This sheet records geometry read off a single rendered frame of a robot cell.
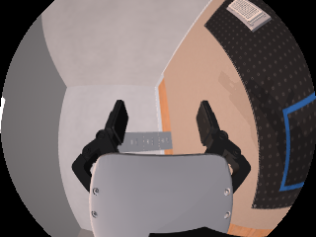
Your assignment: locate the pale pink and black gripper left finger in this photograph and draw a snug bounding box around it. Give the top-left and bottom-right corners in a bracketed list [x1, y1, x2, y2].
[71, 100, 128, 193]

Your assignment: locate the blue tape outline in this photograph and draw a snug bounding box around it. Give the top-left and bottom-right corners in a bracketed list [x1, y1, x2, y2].
[279, 92, 316, 191]

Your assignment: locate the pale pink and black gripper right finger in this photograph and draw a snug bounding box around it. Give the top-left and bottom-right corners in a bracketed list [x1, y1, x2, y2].
[196, 100, 251, 194]

